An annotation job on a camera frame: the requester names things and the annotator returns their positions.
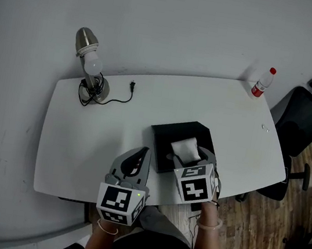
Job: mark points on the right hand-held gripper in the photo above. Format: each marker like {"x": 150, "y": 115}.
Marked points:
{"x": 196, "y": 186}

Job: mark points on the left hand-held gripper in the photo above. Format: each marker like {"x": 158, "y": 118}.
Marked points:
{"x": 117, "y": 201}

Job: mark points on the black box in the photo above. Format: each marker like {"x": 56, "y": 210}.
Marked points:
{"x": 162, "y": 139}

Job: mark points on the person's right forearm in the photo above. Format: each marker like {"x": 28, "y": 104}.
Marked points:
{"x": 207, "y": 243}

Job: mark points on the person's left forearm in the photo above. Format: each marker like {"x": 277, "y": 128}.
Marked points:
{"x": 97, "y": 243}

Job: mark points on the person's grey trousers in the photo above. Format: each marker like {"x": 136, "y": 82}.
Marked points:
{"x": 163, "y": 224}

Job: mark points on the gold bangle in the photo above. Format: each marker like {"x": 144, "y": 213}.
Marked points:
{"x": 107, "y": 229}

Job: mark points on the pale pink bangle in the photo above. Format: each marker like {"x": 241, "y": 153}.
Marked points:
{"x": 209, "y": 224}

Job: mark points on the black desk control panel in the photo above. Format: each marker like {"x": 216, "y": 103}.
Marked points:
{"x": 72, "y": 200}

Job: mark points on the small white clip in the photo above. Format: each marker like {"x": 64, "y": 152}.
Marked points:
{"x": 265, "y": 127}

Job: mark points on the clear bottle with red cap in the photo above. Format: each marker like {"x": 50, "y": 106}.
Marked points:
{"x": 262, "y": 85}

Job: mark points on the black mesh office chair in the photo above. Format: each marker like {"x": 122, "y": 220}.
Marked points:
{"x": 299, "y": 126}

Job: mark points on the silver desk lamp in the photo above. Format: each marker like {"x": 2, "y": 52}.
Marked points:
{"x": 91, "y": 58}

